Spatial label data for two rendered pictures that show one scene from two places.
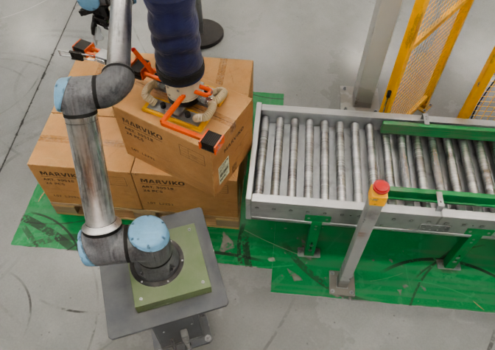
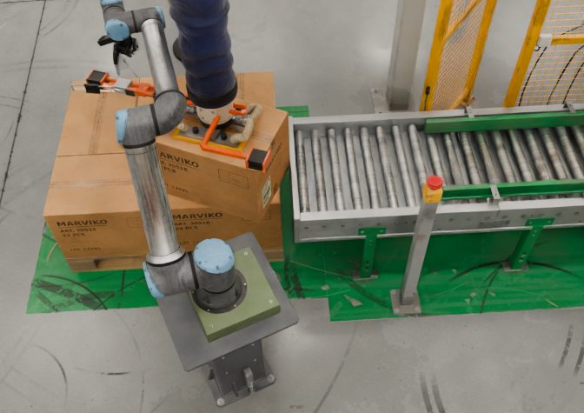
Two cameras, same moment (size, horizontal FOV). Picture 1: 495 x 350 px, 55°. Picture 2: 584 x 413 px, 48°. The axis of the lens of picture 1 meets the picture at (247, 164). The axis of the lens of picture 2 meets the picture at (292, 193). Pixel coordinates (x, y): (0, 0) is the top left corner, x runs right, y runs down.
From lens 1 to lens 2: 0.76 m
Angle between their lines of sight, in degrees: 5
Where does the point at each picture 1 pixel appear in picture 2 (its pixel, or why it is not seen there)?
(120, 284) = (184, 318)
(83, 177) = (148, 205)
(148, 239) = (215, 261)
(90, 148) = (154, 175)
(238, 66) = (257, 80)
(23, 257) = (44, 325)
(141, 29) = not seen: hidden behind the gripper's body
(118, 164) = not seen: hidden behind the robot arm
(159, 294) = (228, 319)
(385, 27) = (414, 19)
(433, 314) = (506, 318)
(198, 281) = (266, 301)
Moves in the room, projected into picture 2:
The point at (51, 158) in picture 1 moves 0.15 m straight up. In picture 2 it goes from (69, 205) to (61, 187)
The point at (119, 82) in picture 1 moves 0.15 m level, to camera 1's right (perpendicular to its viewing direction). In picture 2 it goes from (176, 108) to (219, 103)
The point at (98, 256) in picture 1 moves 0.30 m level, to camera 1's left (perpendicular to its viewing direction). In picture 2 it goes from (168, 284) to (86, 296)
